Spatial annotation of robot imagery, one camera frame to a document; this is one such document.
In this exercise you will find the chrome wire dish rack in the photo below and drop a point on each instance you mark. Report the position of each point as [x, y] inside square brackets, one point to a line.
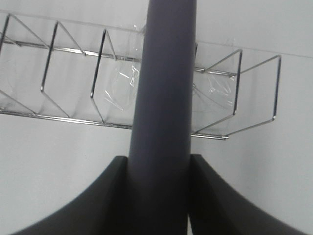
[86, 73]

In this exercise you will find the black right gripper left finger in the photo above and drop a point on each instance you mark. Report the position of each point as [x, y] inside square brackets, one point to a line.
[92, 212]

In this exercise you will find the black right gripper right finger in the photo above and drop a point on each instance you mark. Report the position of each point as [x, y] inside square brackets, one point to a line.
[216, 208]

